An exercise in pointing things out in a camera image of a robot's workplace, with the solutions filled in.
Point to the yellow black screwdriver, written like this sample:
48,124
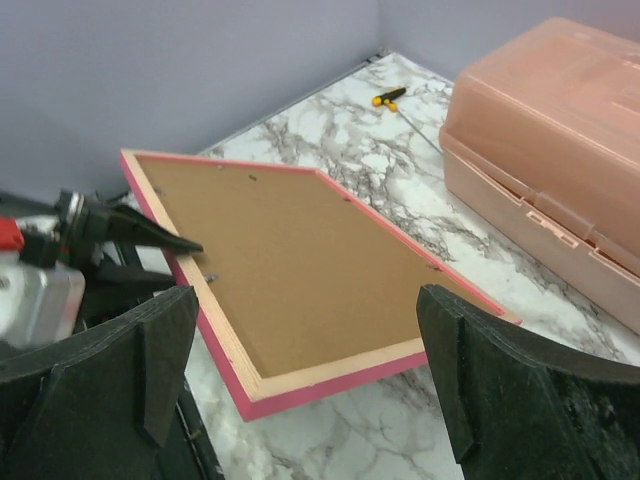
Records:
389,100

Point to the pink translucent plastic toolbox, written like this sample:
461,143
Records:
541,139

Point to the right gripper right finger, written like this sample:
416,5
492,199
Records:
520,406

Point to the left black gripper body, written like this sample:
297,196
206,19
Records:
82,225

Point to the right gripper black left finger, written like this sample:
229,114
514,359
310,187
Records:
99,404

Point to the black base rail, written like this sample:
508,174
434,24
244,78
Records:
188,453

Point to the pink wooden picture frame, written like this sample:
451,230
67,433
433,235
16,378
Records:
280,395

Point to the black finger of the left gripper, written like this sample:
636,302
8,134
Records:
127,225

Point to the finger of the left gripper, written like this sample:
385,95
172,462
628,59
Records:
110,281

